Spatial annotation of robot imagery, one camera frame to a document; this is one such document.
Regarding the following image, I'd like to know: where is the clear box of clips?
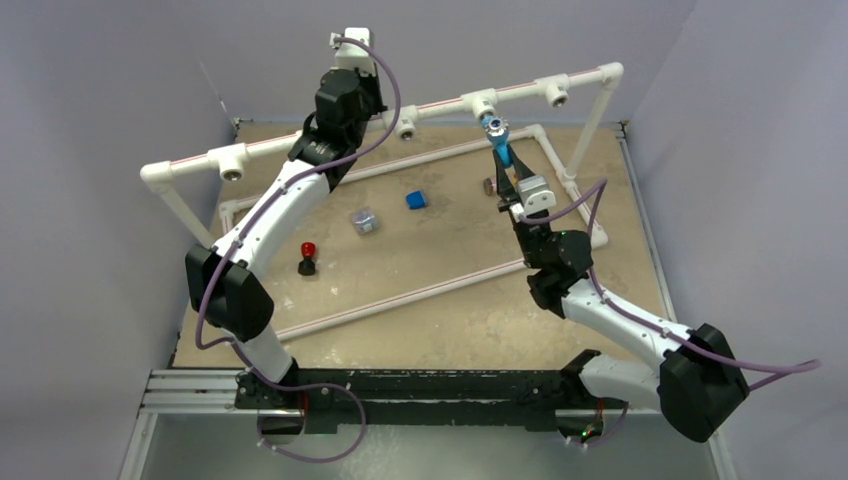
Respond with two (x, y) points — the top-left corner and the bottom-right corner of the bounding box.
(350, 206), (380, 236)

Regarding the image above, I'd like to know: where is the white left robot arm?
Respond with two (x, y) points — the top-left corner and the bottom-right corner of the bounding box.
(185, 68), (387, 409)

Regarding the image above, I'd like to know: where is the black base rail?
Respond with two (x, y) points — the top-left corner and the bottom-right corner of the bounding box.
(234, 361), (624, 434)

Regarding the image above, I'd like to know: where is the blue water faucet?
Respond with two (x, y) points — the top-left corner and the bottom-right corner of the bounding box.
(480, 114), (514, 169)

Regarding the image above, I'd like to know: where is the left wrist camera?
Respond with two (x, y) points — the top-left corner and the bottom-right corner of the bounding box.
(330, 27), (377, 76)

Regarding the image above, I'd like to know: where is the red black stamp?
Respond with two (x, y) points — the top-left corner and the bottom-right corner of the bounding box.
(298, 242), (317, 276)

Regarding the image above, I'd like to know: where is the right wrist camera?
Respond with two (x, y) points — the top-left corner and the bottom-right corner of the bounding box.
(517, 175), (557, 216)

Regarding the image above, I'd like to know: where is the white PVC pipe frame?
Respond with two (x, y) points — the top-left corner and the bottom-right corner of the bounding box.
(140, 62), (624, 341)

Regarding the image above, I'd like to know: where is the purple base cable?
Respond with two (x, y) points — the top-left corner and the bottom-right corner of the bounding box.
(256, 387), (368, 466)

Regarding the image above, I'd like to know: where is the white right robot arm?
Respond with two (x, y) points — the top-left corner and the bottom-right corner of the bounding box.
(493, 146), (751, 443)

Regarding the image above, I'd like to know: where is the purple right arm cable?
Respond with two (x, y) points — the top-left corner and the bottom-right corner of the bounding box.
(519, 178), (823, 374)

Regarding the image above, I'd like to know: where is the pink capped candy bottle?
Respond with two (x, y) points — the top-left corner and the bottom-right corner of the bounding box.
(482, 177), (497, 196)

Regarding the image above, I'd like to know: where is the blue rectangular box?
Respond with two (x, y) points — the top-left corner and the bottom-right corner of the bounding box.
(405, 190), (428, 210)

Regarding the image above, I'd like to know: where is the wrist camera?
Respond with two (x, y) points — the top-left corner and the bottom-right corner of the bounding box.
(330, 27), (377, 76)
(517, 175), (557, 216)

